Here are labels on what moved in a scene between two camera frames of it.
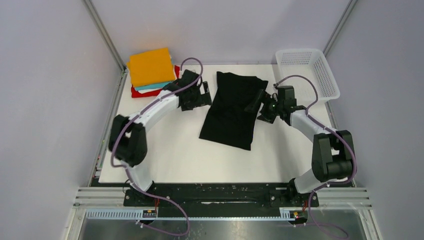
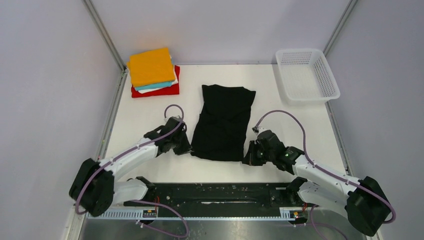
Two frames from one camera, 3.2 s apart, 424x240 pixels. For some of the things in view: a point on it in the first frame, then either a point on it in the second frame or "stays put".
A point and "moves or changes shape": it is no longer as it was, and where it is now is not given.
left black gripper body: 197,99 -> 181,145
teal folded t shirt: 160,86 stays put
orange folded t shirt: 151,67 stays put
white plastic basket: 307,70 stays put
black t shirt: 229,123 moves or changes shape
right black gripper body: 271,108 -> 258,156
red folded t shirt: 135,93 stays put
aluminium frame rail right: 339,27 stays put
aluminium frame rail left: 118,93 stays put
